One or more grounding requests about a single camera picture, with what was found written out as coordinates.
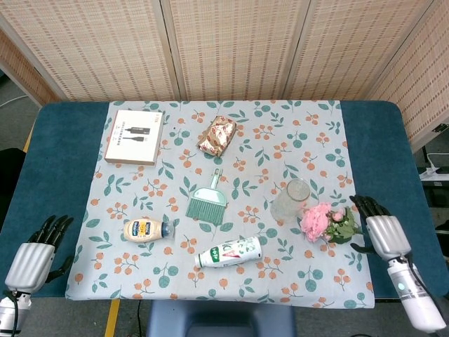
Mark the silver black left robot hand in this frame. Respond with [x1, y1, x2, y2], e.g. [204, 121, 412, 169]
[4, 214, 75, 294]

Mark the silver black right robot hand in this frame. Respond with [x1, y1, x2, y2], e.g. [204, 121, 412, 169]
[349, 194, 412, 263]

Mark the pink flower bouquet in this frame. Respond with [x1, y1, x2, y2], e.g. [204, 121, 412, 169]
[300, 202, 364, 245]

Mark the clear textured glass vase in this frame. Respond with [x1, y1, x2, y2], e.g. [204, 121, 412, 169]
[269, 178, 312, 225]

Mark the green hand brush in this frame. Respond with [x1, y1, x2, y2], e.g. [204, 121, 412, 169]
[185, 168, 228, 227]

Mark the mayonnaise squeeze bottle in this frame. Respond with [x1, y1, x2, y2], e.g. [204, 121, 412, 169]
[123, 217, 175, 243]

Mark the floral print tablecloth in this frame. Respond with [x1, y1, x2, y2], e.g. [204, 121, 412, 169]
[65, 100, 375, 310]

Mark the white AD milk bottle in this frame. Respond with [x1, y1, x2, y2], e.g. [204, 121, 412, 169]
[194, 235, 263, 270]

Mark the gold red snack packet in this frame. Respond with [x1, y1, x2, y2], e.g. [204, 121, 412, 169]
[196, 115, 239, 158]

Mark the bamboo folding screen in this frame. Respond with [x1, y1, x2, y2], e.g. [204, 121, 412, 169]
[0, 0, 449, 154]

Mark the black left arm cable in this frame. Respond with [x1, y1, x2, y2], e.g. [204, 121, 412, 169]
[2, 289, 20, 334]

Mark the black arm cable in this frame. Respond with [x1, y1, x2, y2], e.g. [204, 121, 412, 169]
[2, 289, 20, 334]
[403, 253, 449, 319]

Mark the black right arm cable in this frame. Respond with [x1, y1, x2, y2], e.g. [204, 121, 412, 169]
[403, 253, 449, 319]

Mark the white power cable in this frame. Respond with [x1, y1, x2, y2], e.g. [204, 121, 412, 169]
[422, 145, 449, 170]

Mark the white cable product box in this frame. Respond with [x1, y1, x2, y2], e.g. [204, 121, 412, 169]
[104, 110, 166, 168]

